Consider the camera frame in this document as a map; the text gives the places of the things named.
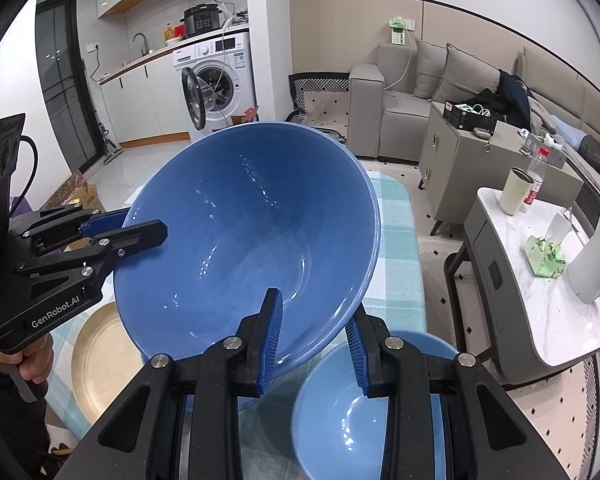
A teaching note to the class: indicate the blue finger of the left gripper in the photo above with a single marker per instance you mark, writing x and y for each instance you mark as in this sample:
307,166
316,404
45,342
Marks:
104,222

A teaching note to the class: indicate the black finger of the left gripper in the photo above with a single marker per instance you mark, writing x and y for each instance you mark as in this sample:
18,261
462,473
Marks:
114,245

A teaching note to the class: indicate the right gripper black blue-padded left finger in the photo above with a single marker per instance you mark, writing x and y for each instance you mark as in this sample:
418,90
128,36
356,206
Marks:
140,435

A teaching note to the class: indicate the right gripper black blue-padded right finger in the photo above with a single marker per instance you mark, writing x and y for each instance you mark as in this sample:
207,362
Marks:
485,434

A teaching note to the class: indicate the beige plate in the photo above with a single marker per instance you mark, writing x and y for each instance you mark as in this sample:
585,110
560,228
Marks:
104,360

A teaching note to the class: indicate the light blue bowl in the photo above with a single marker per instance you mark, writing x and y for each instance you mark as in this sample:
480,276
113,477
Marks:
337,432

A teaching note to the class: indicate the white kitchen base cabinets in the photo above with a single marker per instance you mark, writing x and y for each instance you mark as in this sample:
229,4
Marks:
146,105

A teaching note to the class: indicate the kitchen faucet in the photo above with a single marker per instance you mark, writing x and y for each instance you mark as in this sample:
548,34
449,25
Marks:
141,38

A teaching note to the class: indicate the person's left hand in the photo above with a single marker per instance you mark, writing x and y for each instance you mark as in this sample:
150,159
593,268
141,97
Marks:
34,362

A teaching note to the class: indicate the cardboard box with items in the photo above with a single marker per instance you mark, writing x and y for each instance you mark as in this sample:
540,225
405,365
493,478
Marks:
75,190

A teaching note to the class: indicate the white marble side table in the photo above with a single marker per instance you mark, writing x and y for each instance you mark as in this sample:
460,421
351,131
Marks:
536,326

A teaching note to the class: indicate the teal checked tablecloth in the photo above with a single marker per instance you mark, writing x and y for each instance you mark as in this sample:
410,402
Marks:
396,294

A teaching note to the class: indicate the black glass door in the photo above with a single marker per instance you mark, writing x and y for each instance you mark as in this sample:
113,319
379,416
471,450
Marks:
64,85

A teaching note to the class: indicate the white washing machine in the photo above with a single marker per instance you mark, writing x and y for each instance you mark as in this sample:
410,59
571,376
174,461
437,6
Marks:
217,80

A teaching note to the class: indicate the red gift box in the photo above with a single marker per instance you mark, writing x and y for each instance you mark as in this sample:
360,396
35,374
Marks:
247,116

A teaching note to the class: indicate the green tissue pack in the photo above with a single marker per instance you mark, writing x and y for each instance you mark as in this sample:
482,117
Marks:
546,259

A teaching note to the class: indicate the black rice cooker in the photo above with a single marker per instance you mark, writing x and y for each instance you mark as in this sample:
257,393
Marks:
202,18

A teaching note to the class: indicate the cream tumbler cup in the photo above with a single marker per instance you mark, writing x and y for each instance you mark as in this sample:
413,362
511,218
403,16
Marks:
517,186

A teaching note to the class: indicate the black patterned folding chair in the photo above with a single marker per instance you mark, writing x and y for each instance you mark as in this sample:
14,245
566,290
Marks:
321,100

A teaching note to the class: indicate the grey side cabinet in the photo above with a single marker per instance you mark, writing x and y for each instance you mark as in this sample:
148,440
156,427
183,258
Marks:
454,164

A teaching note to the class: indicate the clear bottle red cap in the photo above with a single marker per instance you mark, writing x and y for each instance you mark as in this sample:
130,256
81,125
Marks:
537,172

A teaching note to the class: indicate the black box on cabinet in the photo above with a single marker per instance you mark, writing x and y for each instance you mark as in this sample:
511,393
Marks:
464,117

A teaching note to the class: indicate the grey sofa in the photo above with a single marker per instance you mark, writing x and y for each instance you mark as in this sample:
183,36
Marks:
390,98

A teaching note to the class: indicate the dark jacket on sofa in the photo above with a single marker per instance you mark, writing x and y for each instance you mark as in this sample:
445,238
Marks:
508,103

